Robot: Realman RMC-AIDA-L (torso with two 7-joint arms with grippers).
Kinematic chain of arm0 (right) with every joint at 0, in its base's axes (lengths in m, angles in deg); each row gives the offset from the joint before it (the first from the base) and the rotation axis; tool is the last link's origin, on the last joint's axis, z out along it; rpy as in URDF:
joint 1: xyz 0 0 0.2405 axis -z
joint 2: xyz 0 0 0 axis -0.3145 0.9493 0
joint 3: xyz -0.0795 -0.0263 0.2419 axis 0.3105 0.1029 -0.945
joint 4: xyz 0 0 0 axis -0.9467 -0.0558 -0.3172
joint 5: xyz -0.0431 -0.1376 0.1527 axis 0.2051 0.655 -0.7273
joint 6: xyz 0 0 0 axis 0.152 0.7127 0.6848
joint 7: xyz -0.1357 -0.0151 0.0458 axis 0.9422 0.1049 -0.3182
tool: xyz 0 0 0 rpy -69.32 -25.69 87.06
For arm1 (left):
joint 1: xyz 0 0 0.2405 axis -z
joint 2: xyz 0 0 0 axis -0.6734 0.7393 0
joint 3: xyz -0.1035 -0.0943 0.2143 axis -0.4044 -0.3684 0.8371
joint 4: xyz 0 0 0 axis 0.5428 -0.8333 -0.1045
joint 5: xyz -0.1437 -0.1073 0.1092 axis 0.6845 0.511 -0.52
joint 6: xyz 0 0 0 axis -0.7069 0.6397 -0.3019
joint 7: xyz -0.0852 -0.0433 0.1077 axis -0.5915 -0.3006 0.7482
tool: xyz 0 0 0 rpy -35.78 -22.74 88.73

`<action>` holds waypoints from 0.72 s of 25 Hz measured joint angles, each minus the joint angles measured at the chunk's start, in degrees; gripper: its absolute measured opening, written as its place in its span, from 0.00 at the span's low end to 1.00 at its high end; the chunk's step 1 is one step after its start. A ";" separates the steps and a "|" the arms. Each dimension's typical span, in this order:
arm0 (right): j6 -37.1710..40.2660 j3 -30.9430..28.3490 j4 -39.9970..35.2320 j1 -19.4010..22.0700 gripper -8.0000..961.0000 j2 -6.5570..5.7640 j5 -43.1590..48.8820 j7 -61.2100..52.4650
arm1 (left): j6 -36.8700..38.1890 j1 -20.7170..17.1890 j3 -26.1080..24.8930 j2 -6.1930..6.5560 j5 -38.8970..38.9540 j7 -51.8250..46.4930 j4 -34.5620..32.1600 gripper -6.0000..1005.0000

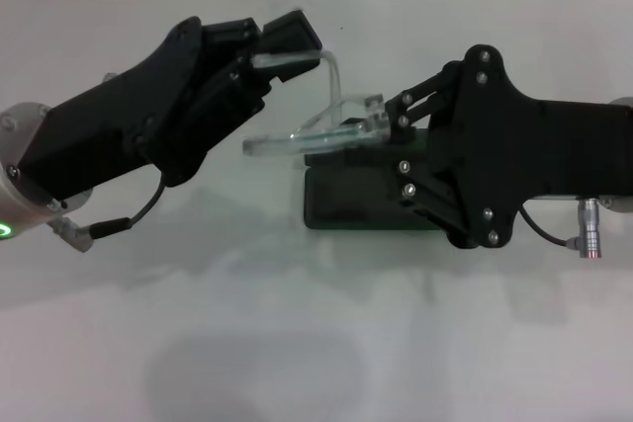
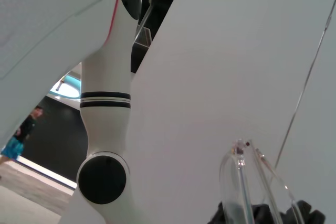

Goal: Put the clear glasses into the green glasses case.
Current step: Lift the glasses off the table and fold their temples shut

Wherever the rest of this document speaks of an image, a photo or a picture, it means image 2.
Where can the person in black shirt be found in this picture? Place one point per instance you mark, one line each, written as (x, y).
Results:
(26, 129)

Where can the clear white glasses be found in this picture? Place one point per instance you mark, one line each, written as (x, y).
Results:
(240, 161)

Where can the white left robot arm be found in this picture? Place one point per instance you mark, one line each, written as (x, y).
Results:
(105, 129)

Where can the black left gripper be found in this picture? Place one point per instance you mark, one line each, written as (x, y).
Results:
(262, 214)

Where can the clear acrylic post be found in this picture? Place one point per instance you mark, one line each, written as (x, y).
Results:
(143, 28)

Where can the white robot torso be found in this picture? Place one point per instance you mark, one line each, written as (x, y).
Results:
(39, 24)

